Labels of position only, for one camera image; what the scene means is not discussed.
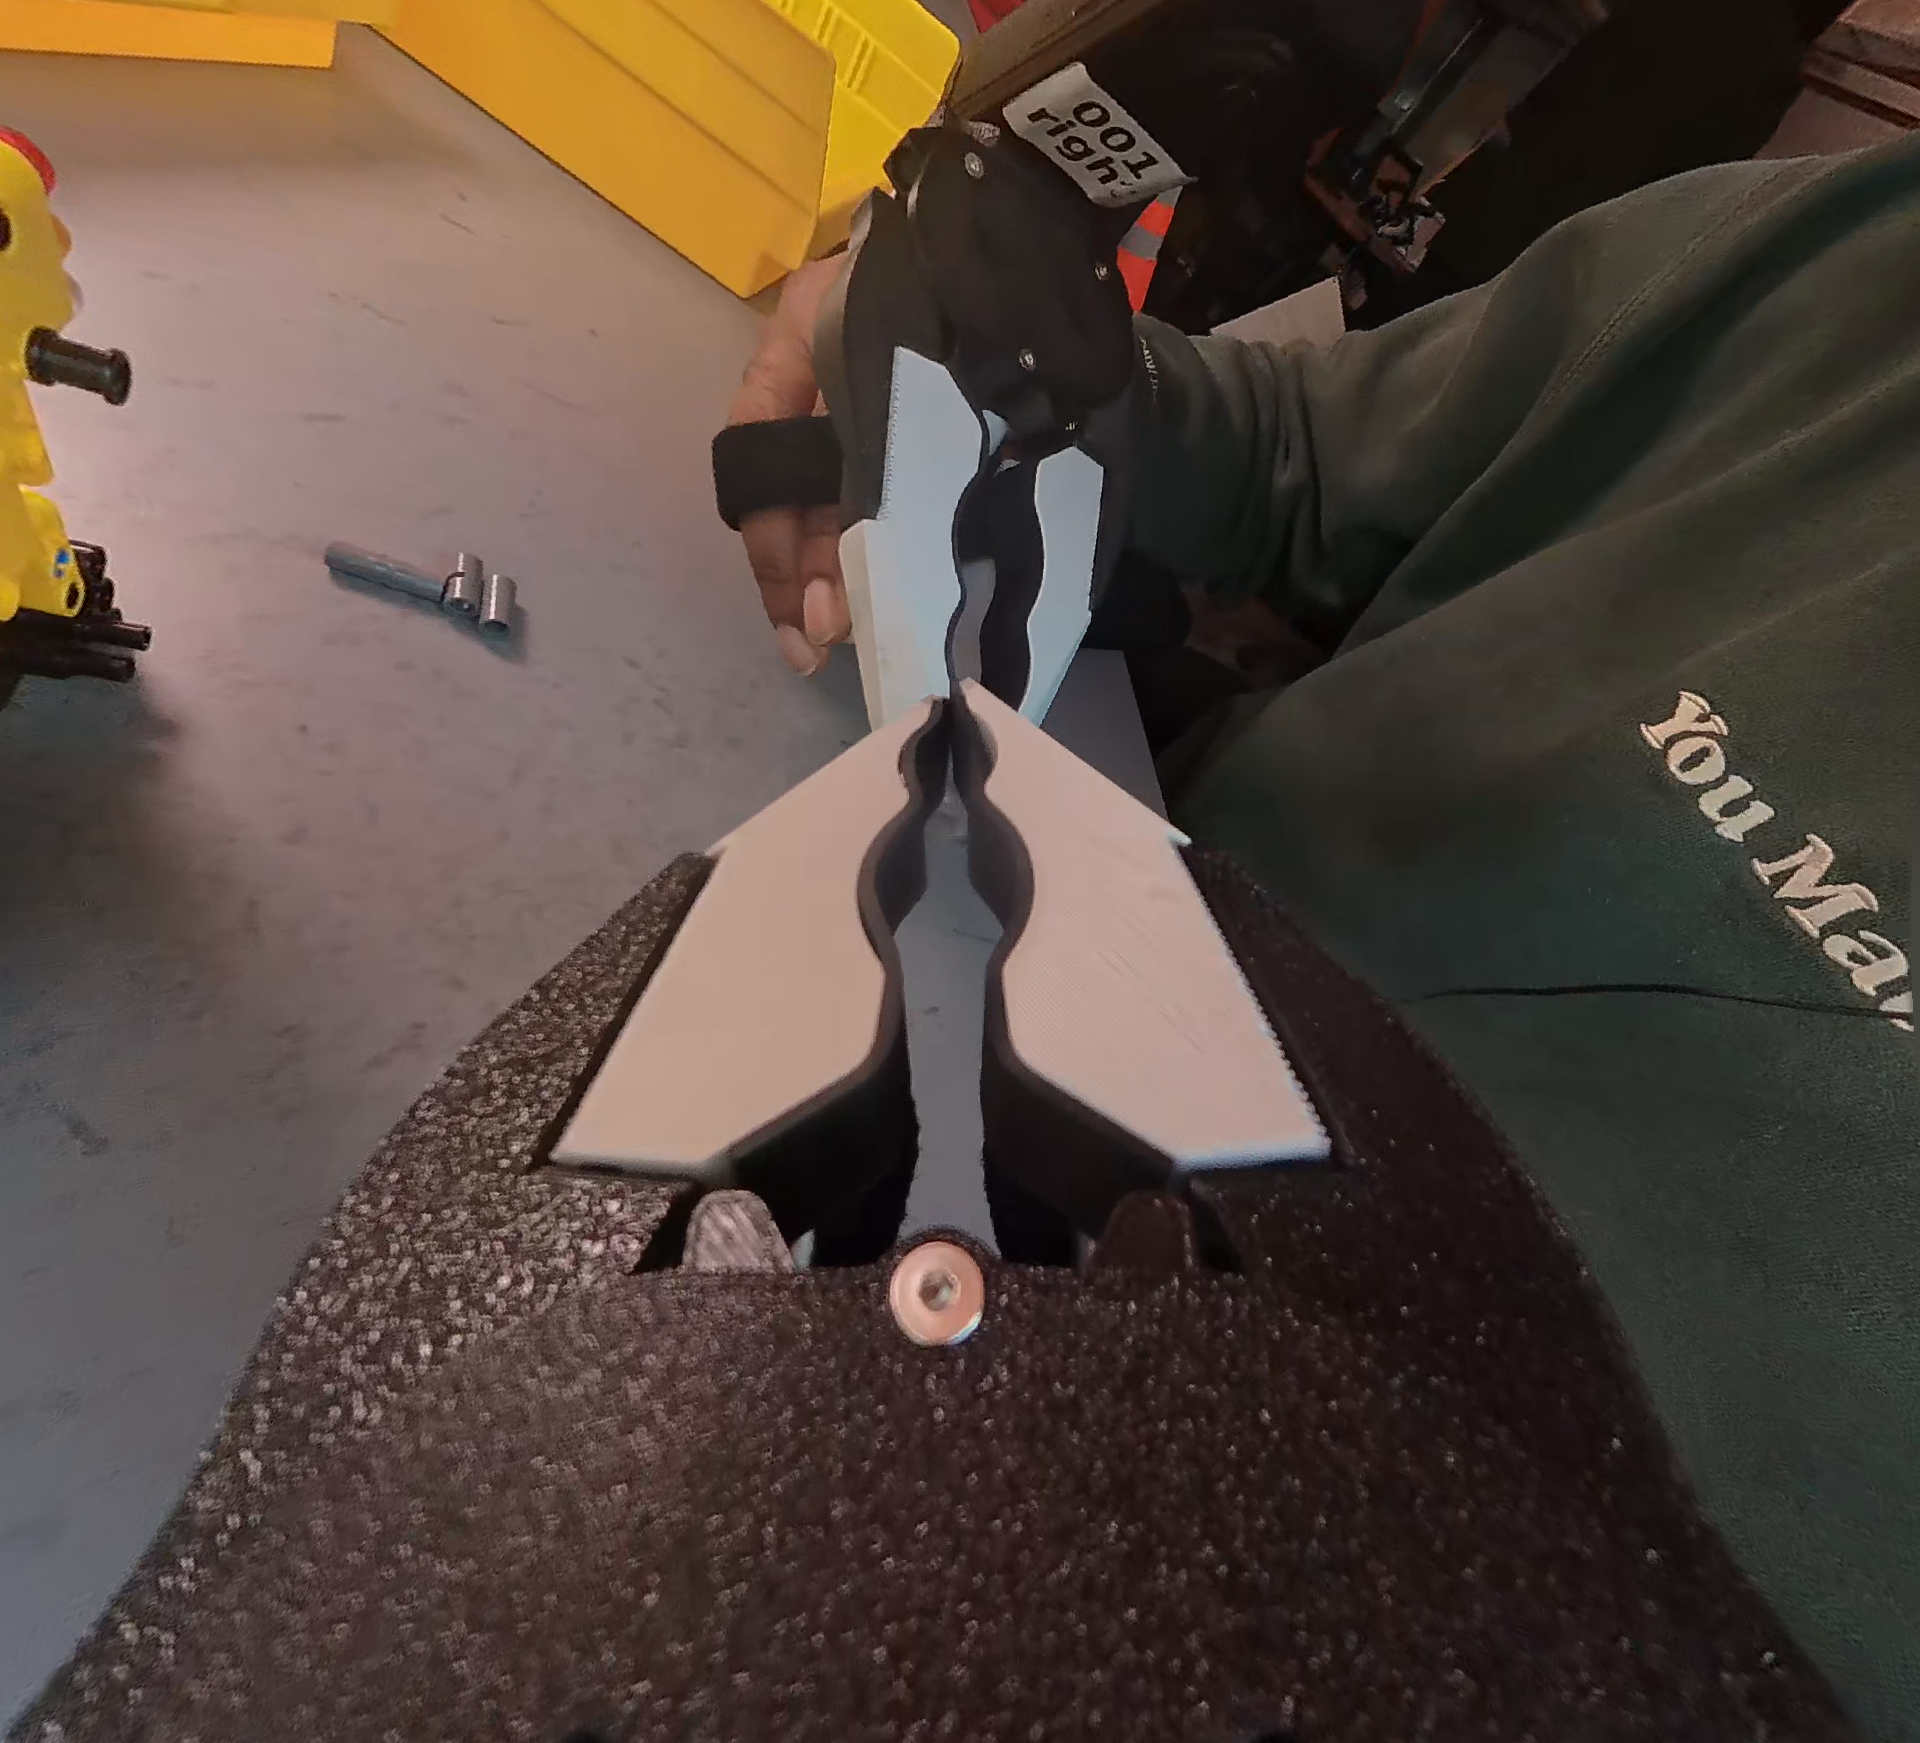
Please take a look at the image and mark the orange safety vest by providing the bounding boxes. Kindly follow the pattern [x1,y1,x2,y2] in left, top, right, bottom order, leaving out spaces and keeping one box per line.
[1117,195,1188,302]

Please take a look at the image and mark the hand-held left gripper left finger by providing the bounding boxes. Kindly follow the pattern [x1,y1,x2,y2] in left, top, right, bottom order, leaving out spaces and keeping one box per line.
[552,701,953,1256]

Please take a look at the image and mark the black wired earphone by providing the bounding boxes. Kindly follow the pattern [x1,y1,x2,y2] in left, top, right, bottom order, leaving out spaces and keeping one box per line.
[1406,979,1920,1026]

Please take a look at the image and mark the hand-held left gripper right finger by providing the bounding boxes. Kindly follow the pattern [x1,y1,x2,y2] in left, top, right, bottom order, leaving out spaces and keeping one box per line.
[949,673,1337,1256]

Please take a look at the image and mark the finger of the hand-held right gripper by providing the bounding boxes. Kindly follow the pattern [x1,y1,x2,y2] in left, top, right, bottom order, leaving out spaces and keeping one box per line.
[836,347,995,733]
[970,444,1109,729]

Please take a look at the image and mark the person's right hand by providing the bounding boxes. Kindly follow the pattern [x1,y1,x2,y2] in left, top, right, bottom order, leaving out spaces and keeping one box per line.
[719,257,855,683]

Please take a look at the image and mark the long grey lego connector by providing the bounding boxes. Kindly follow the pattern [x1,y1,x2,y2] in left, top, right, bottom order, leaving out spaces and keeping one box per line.
[325,544,454,601]

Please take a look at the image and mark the person's right forearm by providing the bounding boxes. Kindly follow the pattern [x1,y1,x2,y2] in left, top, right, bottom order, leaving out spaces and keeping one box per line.
[1123,132,1920,663]

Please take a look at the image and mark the yellow lego robot model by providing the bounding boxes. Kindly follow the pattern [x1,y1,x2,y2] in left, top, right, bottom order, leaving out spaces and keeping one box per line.
[0,124,156,715]

